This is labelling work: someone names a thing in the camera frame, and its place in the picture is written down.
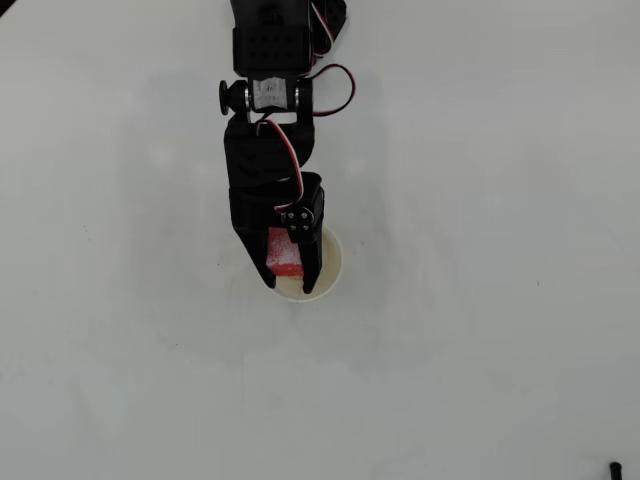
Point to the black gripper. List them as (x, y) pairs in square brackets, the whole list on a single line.
[(252, 210)]

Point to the black cylindrical post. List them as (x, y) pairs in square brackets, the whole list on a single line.
[(615, 472)]

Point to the beige paper cup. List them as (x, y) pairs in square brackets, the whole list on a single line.
[(330, 260)]

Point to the red sugar-coated cube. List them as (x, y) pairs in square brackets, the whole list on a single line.
[(285, 255)]

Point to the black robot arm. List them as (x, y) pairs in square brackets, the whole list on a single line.
[(270, 45)]

